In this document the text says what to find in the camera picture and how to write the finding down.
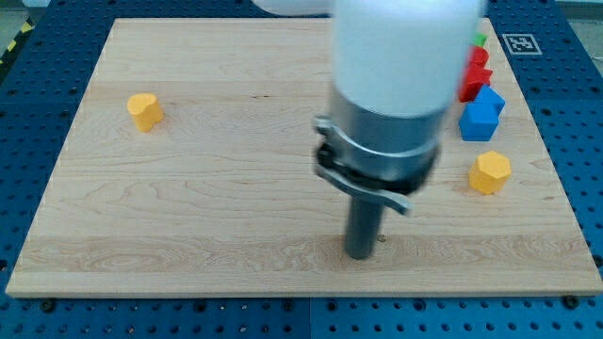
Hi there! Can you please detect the wooden board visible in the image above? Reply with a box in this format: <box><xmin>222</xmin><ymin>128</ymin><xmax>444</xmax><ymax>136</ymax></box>
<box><xmin>7</xmin><ymin>19</ymin><xmax>602</xmax><ymax>299</ymax></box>

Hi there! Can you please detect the yellow heart block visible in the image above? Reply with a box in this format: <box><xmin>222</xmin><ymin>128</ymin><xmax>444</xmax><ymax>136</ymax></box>
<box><xmin>126</xmin><ymin>92</ymin><xmax>164</xmax><ymax>133</ymax></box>

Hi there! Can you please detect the red star block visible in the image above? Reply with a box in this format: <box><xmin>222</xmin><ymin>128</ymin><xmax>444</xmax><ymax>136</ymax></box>
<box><xmin>458</xmin><ymin>64</ymin><xmax>493</xmax><ymax>103</ymax></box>

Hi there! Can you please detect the blue pentagon block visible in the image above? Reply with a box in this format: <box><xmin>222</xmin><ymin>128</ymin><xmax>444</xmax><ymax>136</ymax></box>
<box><xmin>458</xmin><ymin>85</ymin><xmax>506</xmax><ymax>142</ymax></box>

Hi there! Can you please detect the red round block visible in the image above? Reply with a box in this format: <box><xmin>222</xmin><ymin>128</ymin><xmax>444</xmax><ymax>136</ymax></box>
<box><xmin>468</xmin><ymin>45</ymin><xmax>490</xmax><ymax>68</ymax></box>

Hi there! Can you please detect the green block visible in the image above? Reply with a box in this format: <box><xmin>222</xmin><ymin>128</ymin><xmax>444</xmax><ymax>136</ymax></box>
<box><xmin>473</xmin><ymin>32</ymin><xmax>487</xmax><ymax>48</ymax></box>

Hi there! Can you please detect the yellow hexagon block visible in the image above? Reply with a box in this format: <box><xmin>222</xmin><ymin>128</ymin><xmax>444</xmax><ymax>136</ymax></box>
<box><xmin>468</xmin><ymin>151</ymin><xmax>513</xmax><ymax>195</ymax></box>

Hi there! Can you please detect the white fiducial marker tag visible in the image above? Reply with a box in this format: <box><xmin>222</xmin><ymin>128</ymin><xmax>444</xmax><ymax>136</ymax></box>
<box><xmin>502</xmin><ymin>33</ymin><xmax>542</xmax><ymax>56</ymax></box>

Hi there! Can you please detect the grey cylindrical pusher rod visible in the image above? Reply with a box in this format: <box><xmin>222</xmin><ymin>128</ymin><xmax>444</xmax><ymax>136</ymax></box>
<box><xmin>345</xmin><ymin>198</ymin><xmax>384</xmax><ymax>260</ymax></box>

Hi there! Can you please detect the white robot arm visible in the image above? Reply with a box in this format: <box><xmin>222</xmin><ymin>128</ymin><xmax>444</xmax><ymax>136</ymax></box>
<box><xmin>254</xmin><ymin>0</ymin><xmax>487</xmax><ymax>260</ymax></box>

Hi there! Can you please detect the silver tool clamp mount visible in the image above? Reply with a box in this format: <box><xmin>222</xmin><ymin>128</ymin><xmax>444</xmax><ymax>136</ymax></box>
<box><xmin>314</xmin><ymin>86</ymin><xmax>446</xmax><ymax>215</ymax></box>

